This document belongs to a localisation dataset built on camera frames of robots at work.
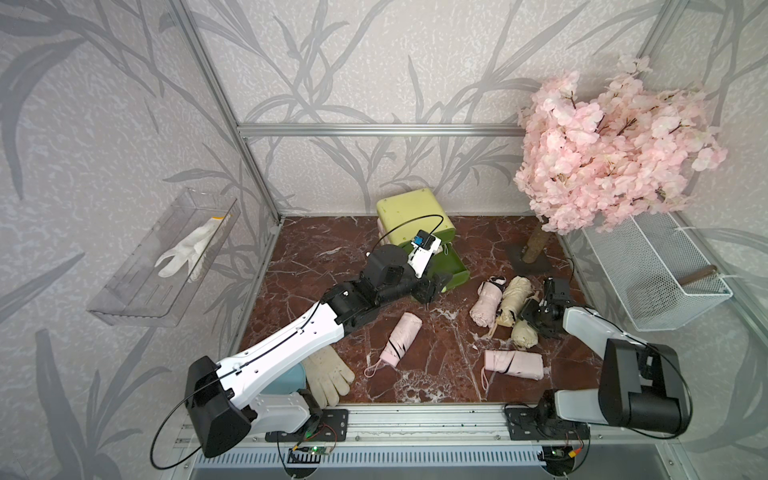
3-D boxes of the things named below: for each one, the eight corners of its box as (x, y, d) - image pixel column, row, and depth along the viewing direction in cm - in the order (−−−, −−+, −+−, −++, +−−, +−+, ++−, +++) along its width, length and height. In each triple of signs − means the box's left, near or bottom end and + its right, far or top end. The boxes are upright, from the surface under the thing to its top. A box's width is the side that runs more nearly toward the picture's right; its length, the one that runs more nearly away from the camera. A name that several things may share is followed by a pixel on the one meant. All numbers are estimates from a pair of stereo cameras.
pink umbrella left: (366, 375, 83) (364, 371, 80) (408, 315, 95) (408, 309, 92) (382, 387, 82) (381, 383, 78) (423, 324, 93) (423, 318, 90)
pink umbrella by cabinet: (466, 319, 94) (469, 312, 90) (481, 278, 104) (484, 270, 100) (490, 329, 91) (494, 322, 88) (502, 286, 101) (506, 278, 98)
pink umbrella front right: (485, 375, 83) (487, 371, 80) (483, 352, 87) (486, 347, 84) (545, 381, 82) (550, 377, 79) (540, 358, 86) (545, 353, 83)
